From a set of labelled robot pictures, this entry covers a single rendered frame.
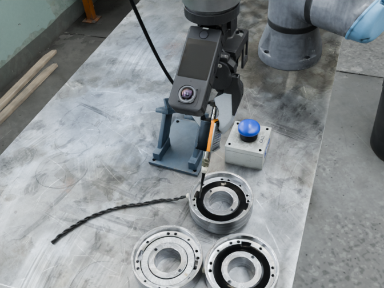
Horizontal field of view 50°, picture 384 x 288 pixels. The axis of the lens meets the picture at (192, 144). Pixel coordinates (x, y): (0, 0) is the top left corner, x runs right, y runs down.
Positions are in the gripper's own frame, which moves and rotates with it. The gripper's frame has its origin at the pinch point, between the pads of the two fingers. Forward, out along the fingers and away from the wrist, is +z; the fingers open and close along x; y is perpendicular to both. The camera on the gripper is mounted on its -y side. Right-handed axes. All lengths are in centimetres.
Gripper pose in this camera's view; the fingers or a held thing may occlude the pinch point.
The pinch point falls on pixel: (211, 127)
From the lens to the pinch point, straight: 65.1
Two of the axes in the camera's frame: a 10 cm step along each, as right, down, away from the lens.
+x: -9.2, -2.3, 3.1
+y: 3.8, -6.8, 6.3
